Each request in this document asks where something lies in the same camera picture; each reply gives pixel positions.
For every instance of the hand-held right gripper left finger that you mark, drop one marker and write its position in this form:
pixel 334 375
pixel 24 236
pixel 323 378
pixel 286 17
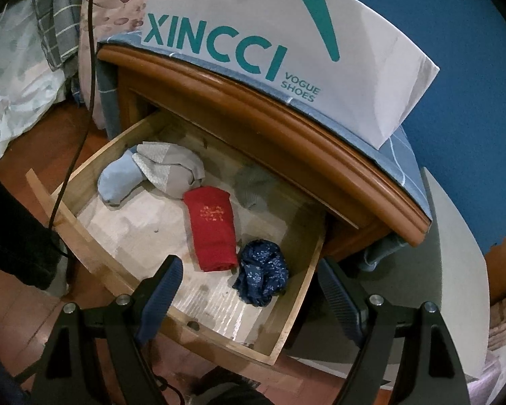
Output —
pixel 162 299

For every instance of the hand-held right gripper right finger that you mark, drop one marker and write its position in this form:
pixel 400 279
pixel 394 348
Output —
pixel 341 299

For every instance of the wooden drawer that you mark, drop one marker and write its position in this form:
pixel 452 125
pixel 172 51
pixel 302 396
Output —
pixel 130 236

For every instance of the red underwear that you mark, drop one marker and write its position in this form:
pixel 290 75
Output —
pixel 211 236

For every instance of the navy floral underwear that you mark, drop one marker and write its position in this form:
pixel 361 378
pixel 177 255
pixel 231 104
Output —
pixel 259 270

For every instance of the light blue underwear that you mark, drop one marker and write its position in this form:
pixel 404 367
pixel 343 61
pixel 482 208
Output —
pixel 116 181

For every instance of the grey patterned underwear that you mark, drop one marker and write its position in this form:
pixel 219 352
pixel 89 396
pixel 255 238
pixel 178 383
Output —
pixel 173 173

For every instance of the white shoe box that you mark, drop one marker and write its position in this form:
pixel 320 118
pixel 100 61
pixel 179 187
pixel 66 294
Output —
pixel 236 8

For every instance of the dark grey underwear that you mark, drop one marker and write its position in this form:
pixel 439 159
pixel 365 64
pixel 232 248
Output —
pixel 253 190

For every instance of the dark shoe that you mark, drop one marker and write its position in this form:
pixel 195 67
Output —
pixel 219 388

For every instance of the person's leg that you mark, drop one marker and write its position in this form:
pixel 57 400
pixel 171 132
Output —
pixel 17 236

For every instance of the pink checked cloth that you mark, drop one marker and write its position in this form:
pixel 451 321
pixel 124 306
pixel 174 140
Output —
pixel 485 373

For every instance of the beige layered boards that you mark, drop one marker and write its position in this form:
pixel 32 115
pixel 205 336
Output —
pixel 501 325

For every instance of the blue checked cloth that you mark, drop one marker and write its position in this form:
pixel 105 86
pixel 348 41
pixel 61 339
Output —
pixel 109 93

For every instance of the blue foam mat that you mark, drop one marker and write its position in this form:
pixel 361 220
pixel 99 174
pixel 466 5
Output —
pixel 468 93

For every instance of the white floral bedding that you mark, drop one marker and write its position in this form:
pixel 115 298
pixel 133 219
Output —
pixel 17 84

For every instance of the grey plaid cloth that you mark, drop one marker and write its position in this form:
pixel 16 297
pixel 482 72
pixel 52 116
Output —
pixel 59 17

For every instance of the floral curtain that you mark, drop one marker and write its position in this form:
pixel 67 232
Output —
pixel 122 0

